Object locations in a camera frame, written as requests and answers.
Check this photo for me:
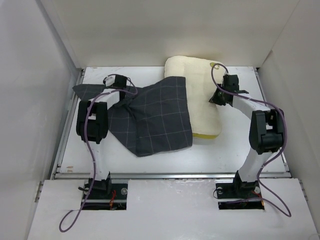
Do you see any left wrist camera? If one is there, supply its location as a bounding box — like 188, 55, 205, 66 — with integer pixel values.
102, 75, 116, 87

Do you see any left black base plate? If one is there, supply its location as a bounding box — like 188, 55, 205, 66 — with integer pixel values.
86, 183, 128, 204

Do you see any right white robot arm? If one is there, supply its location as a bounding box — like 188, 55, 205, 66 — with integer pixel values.
209, 74, 285, 199

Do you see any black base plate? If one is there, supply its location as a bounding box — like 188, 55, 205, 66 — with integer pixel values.
86, 183, 128, 204
215, 182, 262, 200

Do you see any dark grey checked pillowcase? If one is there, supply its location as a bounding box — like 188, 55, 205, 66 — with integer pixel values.
72, 76, 195, 158

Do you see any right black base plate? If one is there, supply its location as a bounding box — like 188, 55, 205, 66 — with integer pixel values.
215, 182, 262, 200

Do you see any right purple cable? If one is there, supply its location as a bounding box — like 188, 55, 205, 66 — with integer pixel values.
211, 62, 293, 218

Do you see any cream pillow with yellow edge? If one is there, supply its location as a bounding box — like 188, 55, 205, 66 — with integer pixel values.
164, 55, 226, 140

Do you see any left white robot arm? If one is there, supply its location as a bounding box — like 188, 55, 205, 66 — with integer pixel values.
73, 74, 129, 200

